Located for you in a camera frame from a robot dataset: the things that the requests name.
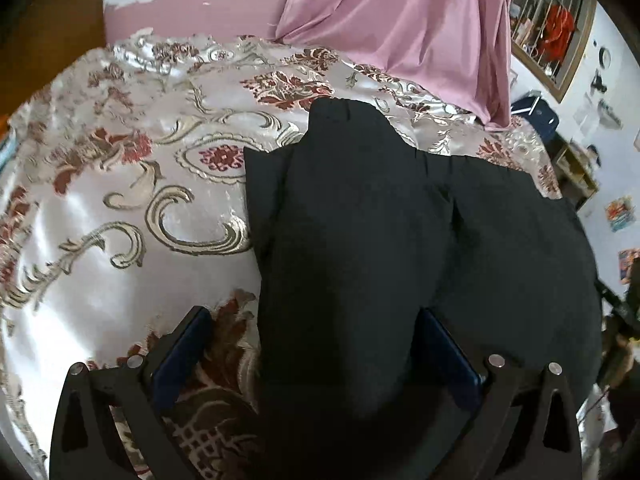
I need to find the black garment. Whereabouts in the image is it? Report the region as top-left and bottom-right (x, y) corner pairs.
(243, 96), (603, 480)

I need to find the pink curtain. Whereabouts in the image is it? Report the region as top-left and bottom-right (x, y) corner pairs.
(272, 0), (516, 131)

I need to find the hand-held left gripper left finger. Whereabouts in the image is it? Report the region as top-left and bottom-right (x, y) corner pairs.
(50, 306), (213, 480)

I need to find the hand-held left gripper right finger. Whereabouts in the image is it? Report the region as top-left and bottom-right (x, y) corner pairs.
(419, 309), (583, 480)

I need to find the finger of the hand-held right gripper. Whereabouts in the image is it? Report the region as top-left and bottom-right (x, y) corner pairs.
(594, 279), (632, 326)

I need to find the wooden shelf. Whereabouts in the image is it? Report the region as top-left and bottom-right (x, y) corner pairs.
(547, 139), (599, 212)

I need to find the brown wooden headboard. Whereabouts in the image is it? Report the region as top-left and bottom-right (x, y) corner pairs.
(0, 0), (108, 117)

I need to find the wooden framed barred window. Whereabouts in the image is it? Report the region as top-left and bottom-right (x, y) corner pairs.
(509, 0), (599, 105)

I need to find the red hanging cloth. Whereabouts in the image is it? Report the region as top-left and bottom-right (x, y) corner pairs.
(537, 4), (577, 64)

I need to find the floral satin bedspread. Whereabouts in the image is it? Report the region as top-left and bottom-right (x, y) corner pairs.
(0, 30), (618, 480)

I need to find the person's right hand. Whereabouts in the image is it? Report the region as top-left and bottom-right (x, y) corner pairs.
(602, 331), (637, 387)

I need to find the small colourful wall poster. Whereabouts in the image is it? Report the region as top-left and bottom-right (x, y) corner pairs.
(618, 246), (640, 284)
(604, 196), (637, 234)

